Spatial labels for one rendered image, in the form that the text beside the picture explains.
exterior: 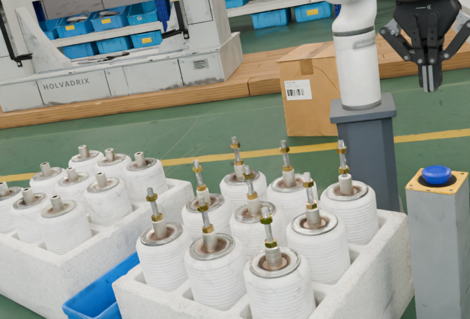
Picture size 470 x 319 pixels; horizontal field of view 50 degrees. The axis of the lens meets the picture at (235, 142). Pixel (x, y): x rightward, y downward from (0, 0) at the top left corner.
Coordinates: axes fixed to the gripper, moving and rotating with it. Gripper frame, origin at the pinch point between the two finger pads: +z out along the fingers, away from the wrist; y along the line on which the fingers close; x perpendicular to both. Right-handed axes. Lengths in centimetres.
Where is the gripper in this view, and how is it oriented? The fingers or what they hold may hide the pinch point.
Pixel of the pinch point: (430, 77)
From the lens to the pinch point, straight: 74.7
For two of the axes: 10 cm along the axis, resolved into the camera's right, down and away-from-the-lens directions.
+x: 6.0, -3.7, 7.1
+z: 1.9, 9.3, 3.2
